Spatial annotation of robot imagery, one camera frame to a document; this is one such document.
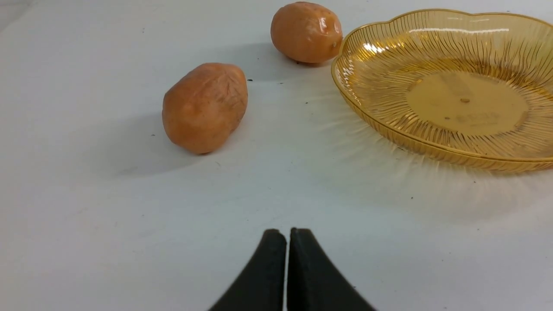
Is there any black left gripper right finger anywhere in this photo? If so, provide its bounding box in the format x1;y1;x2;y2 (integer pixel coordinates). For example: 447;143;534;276
287;228;375;311

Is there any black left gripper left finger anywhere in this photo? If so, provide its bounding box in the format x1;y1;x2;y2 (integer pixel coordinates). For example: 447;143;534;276
210;229;287;311

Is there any oblong toy potato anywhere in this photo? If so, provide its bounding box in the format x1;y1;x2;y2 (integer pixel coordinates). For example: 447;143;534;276
162;63;248;154

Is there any round toy potato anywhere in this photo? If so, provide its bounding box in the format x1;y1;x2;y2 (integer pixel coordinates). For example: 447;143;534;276
270;1;343;64

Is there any yellow ribbed plastic plate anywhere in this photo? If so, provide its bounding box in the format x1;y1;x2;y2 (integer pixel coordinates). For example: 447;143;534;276
331;9;553;172

